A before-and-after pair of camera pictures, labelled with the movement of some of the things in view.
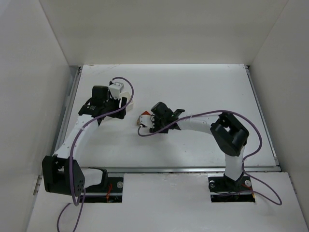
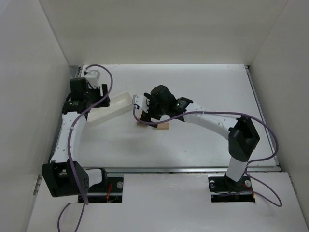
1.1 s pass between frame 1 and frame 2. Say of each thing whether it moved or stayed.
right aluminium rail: stayed
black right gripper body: moved
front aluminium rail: stayed
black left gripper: moved
